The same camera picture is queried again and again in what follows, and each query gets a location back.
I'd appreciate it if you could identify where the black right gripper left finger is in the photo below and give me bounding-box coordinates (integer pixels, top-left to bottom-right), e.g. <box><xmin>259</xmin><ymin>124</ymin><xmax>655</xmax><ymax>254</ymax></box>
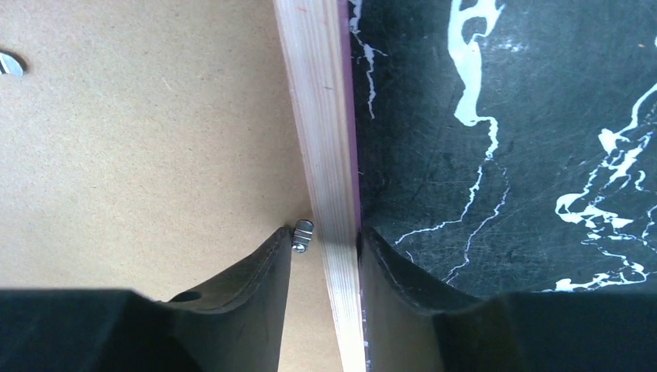
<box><xmin>1</xmin><ymin>226</ymin><xmax>292</xmax><ymax>371</ymax></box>

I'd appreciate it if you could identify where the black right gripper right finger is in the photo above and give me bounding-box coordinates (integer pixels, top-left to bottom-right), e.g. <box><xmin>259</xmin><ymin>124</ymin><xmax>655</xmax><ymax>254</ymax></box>
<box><xmin>359</xmin><ymin>228</ymin><xmax>656</xmax><ymax>371</ymax></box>

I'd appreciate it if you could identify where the brown backing board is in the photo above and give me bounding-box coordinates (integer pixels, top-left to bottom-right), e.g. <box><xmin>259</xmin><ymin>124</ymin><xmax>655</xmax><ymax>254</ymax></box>
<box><xmin>0</xmin><ymin>0</ymin><xmax>344</xmax><ymax>372</ymax></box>

